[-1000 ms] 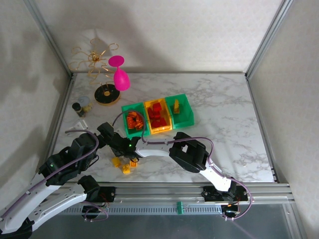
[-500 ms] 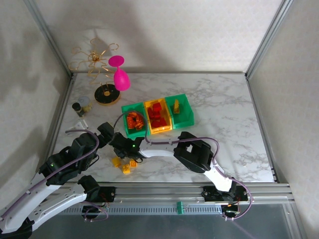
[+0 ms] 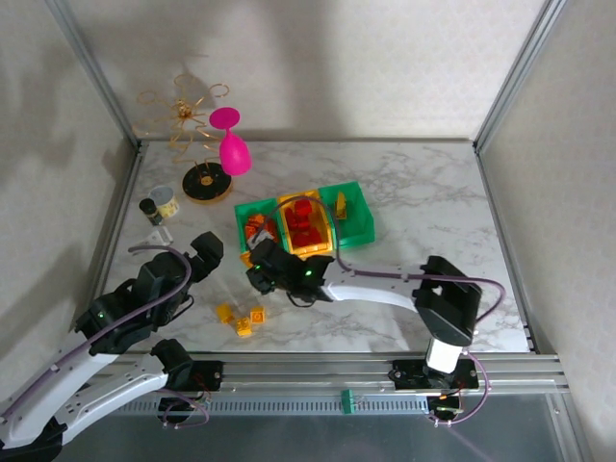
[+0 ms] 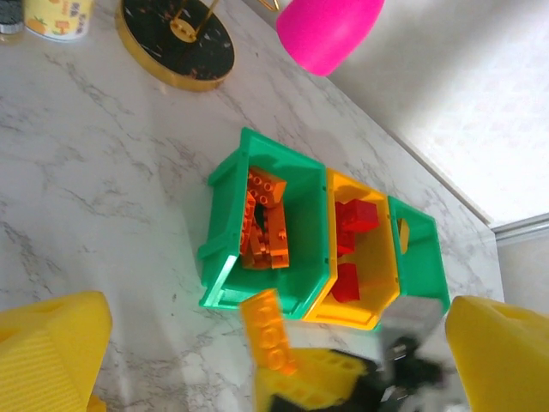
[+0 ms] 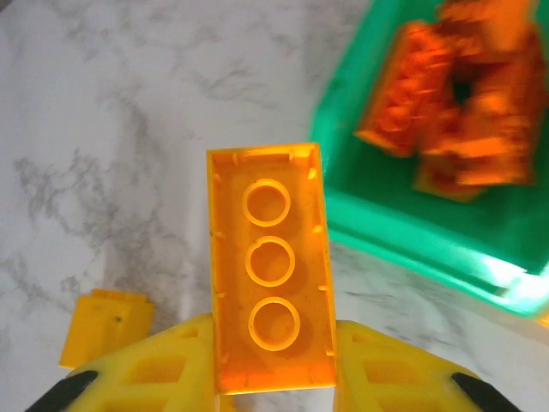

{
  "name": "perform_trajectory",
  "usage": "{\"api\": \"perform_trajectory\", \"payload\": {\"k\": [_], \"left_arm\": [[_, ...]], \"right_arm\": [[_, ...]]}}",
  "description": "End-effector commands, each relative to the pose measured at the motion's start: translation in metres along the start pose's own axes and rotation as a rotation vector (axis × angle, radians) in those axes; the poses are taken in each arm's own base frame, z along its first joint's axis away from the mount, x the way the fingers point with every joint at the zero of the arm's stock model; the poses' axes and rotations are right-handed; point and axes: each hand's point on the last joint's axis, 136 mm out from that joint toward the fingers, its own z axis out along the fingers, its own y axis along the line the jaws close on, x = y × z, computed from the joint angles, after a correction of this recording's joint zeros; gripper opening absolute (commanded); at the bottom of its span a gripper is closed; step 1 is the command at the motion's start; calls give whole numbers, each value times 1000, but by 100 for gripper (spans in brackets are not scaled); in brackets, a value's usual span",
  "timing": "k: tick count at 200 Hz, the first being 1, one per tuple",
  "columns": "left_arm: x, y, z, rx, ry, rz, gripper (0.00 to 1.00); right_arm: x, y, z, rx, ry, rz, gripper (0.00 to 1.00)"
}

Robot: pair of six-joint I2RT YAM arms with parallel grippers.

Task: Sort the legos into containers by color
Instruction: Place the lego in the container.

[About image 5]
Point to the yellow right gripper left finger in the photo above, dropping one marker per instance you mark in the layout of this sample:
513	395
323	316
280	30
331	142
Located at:
171	365

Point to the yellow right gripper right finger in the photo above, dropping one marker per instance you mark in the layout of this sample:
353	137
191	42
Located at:
386	373

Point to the long orange lego brick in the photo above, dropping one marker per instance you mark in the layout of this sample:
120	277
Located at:
403	86

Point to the small yellow lego brick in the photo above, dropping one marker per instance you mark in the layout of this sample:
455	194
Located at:
103	326

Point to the green plastic bin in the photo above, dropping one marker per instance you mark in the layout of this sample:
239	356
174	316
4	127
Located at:
386	232

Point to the yellow plastic bin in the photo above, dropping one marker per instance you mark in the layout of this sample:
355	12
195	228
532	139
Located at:
544	322

